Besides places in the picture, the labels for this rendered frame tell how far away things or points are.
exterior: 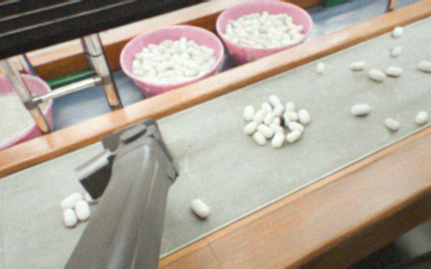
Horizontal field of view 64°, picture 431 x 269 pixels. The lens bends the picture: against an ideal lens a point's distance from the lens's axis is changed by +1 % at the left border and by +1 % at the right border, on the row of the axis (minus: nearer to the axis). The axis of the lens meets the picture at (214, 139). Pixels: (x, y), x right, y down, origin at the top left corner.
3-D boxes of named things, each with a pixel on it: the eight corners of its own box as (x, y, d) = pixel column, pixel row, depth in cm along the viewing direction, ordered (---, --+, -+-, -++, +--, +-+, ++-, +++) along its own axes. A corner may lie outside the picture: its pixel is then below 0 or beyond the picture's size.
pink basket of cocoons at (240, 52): (326, 60, 100) (333, 29, 93) (246, 90, 92) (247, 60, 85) (273, 20, 116) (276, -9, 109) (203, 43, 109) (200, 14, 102)
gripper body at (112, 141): (99, 137, 61) (100, 140, 54) (153, 117, 64) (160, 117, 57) (113, 170, 62) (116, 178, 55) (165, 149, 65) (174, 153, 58)
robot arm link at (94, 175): (181, 179, 47) (147, 126, 45) (106, 230, 44) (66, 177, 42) (162, 163, 58) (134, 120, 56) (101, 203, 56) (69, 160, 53)
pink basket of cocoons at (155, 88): (244, 76, 97) (244, 46, 90) (175, 128, 84) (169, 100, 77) (177, 44, 109) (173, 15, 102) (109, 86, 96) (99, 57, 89)
